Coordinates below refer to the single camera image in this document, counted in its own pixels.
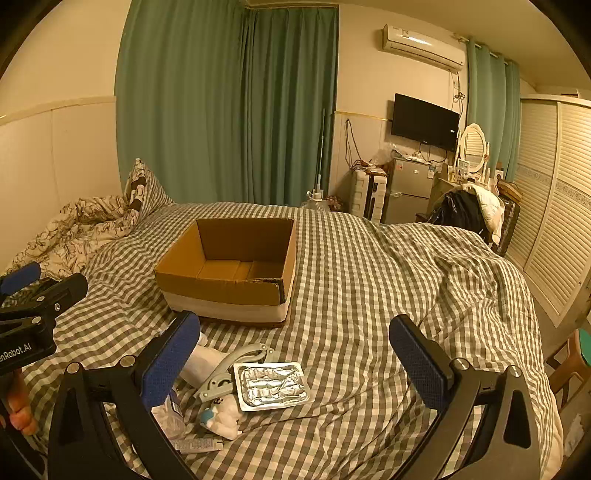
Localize white plush toy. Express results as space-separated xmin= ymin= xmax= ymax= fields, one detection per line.
xmin=199 ymin=393 xmax=243 ymax=439

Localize green stool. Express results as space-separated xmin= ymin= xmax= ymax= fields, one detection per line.
xmin=547 ymin=323 xmax=591 ymax=408

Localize black wall television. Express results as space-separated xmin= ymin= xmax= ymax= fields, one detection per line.
xmin=390 ymin=93 xmax=461 ymax=151

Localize white sock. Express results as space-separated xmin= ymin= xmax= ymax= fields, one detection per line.
xmin=178 ymin=332 xmax=237 ymax=385

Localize grey plastic clip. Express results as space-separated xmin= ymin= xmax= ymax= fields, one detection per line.
xmin=193 ymin=342 xmax=278 ymax=404

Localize black jacket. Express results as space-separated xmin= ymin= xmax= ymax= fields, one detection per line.
xmin=428 ymin=189 xmax=489 ymax=239

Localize silver foil blister pack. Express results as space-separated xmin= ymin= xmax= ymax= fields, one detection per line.
xmin=233 ymin=361 xmax=310 ymax=413

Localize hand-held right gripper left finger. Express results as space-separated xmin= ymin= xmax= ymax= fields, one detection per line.
xmin=48 ymin=311 xmax=202 ymax=480

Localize white air conditioner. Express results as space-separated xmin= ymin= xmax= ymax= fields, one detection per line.
xmin=380 ymin=24 xmax=467 ymax=71

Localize clear plastic bag on fridge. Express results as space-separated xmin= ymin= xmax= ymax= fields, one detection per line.
xmin=375 ymin=142 xmax=408 ymax=163

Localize silver fridge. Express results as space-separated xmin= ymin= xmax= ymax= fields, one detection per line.
xmin=384 ymin=157 xmax=440 ymax=225

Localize white puffy jacket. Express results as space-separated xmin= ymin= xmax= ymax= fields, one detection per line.
xmin=459 ymin=183 xmax=505 ymax=246

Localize white oval vanity mirror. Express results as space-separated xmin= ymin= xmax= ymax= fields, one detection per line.
xmin=460 ymin=123 xmax=489 ymax=175

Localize small white tube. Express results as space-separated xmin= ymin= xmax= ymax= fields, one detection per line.
xmin=172 ymin=437 xmax=223 ymax=454

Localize brown cardboard box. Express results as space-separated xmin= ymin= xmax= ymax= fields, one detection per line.
xmin=154 ymin=218 xmax=297 ymax=330

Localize wide green curtain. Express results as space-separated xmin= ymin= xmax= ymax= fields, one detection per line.
xmin=115 ymin=0 xmax=247 ymax=210
xmin=241 ymin=6 xmax=341 ymax=209

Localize vanity table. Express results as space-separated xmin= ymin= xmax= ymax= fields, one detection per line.
xmin=431 ymin=175 xmax=463 ymax=219

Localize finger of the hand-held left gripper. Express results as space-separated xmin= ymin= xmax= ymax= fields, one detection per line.
xmin=0 ymin=261 xmax=42 ymax=296
xmin=0 ymin=272 xmax=89 ymax=323

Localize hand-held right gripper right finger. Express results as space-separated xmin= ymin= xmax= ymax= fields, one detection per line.
xmin=389 ymin=315 xmax=542 ymax=480

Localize clear water jug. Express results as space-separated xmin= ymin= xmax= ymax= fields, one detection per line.
xmin=302 ymin=188 xmax=330 ymax=212

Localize person's left hand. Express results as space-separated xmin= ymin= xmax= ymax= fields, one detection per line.
xmin=0 ymin=370 xmax=38 ymax=437

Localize floral patterned duvet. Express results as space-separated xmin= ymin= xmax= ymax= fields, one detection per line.
xmin=0 ymin=194 xmax=140 ymax=279

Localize white mop pole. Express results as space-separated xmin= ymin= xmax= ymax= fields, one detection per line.
xmin=316 ymin=108 xmax=327 ymax=195

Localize white louvred wardrobe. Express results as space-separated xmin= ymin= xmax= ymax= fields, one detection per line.
xmin=502 ymin=94 xmax=591 ymax=326

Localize white suitcase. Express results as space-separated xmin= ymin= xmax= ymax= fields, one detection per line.
xmin=347 ymin=167 xmax=389 ymax=223

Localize dark brown suitcase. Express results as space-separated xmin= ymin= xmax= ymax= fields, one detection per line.
xmin=491 ymin=194 xmax=522 ymax=257

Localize checkered pillow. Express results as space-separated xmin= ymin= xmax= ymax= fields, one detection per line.
xmin=122 ymin=158 xmax=175 ymax=223

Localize hanging wall cables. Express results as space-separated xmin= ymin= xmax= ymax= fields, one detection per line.
xmin=344 ymin=117 xmax=366 ymax=170

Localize narrow green curtain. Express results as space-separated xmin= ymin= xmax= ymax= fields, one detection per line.
xmin=465 ymin=39 xmax=522 ymax=184

